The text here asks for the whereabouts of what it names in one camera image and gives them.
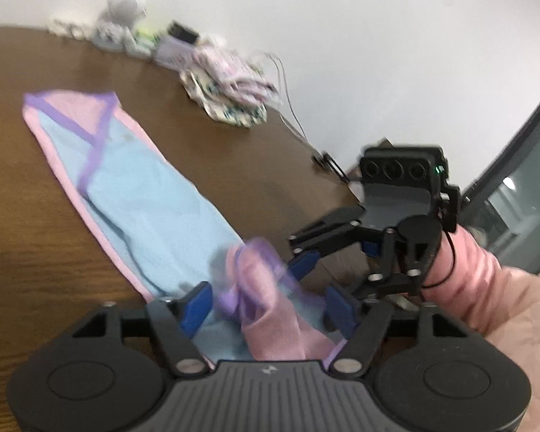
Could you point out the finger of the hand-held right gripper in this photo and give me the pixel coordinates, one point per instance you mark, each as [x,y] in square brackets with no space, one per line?
[391,285]
[303,265]

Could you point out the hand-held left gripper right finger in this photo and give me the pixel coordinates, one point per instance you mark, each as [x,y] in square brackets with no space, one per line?
[342,312]

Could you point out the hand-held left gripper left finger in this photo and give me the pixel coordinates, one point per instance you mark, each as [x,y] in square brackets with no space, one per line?
[195,310]

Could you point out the pink blue purple-trimmed garment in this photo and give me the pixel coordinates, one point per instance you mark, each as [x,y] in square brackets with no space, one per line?
[139,180]

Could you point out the person's right forearm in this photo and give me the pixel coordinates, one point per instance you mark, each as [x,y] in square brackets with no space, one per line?
[472,274]

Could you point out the dark-framed glass door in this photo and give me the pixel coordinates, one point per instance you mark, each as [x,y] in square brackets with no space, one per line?
[513,216]

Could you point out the pink-sleeved arm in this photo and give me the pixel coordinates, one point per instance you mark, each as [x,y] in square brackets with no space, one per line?
[526,351]

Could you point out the green print folded garment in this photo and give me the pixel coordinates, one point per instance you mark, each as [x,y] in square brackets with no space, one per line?
[227,112]

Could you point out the pink floral folded garment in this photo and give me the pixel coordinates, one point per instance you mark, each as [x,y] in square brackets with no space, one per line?
[234,72]

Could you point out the pale purple box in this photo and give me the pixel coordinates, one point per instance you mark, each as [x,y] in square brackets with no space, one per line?
[173,51]

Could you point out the small black box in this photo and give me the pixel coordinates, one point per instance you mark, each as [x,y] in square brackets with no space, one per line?
[183,31]

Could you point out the green white packets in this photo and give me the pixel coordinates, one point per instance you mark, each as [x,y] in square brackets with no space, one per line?
[145,38]

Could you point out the white clip holder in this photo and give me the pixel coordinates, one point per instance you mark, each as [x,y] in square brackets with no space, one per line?
[69,28]

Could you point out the white robot-shaped speaker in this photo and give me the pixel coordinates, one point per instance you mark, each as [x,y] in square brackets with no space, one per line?
[123,6]

